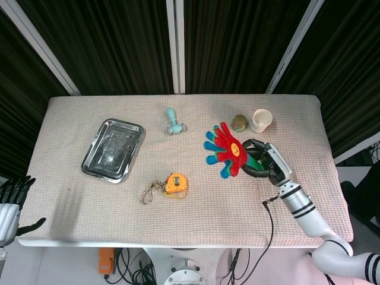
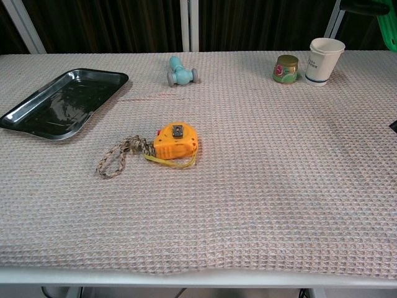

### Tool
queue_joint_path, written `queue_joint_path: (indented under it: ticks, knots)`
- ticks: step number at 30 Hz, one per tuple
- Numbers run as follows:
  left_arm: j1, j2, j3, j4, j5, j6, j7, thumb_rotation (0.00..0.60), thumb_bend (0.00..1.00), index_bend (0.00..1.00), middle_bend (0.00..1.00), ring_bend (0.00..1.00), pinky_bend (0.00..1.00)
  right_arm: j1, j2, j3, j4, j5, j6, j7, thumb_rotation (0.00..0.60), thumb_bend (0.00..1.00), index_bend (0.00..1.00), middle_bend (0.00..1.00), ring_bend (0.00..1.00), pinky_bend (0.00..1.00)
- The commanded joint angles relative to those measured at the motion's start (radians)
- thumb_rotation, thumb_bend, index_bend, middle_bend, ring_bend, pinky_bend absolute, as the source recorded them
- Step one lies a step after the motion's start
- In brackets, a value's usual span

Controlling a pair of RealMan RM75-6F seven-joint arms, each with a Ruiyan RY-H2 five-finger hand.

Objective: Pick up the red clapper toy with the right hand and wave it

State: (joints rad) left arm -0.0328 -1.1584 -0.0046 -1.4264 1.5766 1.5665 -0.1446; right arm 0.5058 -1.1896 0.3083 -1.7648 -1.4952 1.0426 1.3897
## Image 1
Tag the left black-and-white robot hand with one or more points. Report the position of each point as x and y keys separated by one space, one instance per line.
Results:
x=7 y=213

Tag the right black-and-white robot hand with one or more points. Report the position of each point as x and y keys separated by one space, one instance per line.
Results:
x=277 y=161

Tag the red hand clapper toy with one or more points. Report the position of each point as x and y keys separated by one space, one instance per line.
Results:
x=230 y=148

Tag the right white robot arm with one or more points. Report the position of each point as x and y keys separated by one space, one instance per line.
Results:
x=314 y=219

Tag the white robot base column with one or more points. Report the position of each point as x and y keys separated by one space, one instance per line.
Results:
x=184 y=267

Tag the beige waffle-weave table cloth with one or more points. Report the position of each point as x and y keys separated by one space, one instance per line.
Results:
x=193 y=219

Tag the white paper cup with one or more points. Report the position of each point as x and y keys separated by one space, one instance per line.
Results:
x=261 y=120

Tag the small green can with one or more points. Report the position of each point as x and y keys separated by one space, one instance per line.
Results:
x=239 y=123

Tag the teal toy roller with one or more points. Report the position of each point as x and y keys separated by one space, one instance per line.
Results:
x=174 y=126

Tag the orange control pendant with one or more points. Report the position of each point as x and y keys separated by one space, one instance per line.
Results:
x=107 y=261

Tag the black pleated curtain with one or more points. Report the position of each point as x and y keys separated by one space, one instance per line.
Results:
x=20 y=98
x=231 y=44
x=104 y=44
x=347 y=74

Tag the rectangular stainless steel tray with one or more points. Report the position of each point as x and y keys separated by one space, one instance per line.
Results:
x=114 y=150

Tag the white frame post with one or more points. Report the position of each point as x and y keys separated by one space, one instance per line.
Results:
x=292 y=47
x=41 y=47
x=175 y=44

